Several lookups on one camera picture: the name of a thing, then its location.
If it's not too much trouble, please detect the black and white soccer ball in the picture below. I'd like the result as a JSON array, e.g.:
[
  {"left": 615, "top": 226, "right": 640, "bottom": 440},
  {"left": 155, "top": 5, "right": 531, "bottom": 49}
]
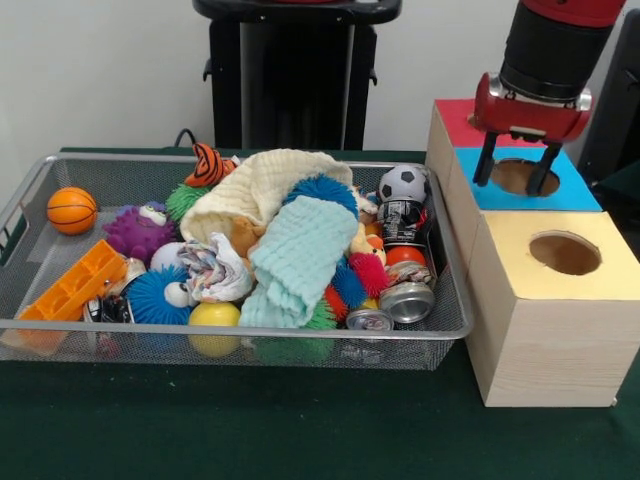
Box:
[{"left": 378, "top": 163, "right": 431, "bottom": 201}]

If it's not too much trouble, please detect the purple spiky ball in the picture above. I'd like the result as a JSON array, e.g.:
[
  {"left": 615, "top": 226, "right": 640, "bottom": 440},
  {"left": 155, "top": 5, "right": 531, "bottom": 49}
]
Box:
[{"left": 102, "top": 203, "right": 179, "bottom": 266}]

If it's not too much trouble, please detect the yellow ball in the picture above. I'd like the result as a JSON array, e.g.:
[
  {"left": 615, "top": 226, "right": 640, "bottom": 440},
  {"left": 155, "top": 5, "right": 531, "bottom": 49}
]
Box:
[{"left": 188, "top": 302, "right": 244, "bottom": 358}]

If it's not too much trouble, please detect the dark green table cloth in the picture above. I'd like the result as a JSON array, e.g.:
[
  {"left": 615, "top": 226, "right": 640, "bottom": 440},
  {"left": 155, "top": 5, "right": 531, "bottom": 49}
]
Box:
[{"left": 0, "top": 147, "right": 640, "bottom": 480}]

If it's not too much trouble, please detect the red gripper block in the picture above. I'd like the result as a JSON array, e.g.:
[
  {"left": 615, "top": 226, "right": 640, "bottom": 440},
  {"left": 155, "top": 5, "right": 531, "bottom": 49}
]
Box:
[{"left": 471, "top": 72, "right": 594, "bottom": 198}]

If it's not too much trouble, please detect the shallow clear mesh bin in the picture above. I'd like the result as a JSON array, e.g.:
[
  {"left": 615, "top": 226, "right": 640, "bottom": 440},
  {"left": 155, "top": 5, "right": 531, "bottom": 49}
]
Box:
[{"left": 0, "top": 150, "right": 476, "bottom": 371}]

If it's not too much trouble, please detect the orange plastic toy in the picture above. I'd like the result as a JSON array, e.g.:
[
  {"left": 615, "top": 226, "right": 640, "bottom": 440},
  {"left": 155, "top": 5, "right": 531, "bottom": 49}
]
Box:
[{"left": 16, "top": 238, "right": 129, "bottom": 326}]

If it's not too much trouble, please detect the cream waffle cloth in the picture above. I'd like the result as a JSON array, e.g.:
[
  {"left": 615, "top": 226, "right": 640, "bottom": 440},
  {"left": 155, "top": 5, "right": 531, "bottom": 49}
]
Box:
[{"left": 180, "top": 149, "right": 374, "bottom": 246}]

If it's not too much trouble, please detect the green cloth side table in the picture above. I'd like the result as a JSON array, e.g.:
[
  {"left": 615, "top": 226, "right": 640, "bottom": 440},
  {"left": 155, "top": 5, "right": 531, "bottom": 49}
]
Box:
[{"left": 603, "top": 160, "right": 640, "bottom": 223}]

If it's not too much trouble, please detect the black flat panel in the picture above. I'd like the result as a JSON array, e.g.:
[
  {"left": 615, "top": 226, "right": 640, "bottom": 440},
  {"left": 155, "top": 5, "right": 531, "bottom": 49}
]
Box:
[{"left": 578, "top": 8, "right": 640, "bottom": 186}]

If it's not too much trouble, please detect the blue spiky ball with eyes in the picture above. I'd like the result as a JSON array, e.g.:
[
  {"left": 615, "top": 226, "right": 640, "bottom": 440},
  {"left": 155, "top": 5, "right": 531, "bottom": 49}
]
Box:
[{"left": 125, "top": 266, "right": 197, "bottom": 326}]

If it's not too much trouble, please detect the black pedestal stand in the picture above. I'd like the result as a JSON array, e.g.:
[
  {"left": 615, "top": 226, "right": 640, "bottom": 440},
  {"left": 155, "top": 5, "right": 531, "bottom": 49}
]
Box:
[{"left": 193, "top": 0, "right": 403, "bottom": 151}]

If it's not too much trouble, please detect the orange basketball toy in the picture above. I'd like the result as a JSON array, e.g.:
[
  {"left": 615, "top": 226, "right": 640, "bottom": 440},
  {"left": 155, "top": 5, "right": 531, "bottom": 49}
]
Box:
[{"left": 46, "top": 187, "right": 99, "bottom": 236}]

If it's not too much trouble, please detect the light blue waffle cloth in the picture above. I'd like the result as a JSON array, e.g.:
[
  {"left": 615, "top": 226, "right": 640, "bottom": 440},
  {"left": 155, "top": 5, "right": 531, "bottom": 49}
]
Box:
[{"left": 238, "top": 195, "right": 359, "bottom": 329}]

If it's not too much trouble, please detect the orange striped tiger toy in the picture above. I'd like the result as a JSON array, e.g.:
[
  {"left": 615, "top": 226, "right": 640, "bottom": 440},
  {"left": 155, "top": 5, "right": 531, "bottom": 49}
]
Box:
[{"left": 185, "top": 143, "right": 240, "bottom": 189}]

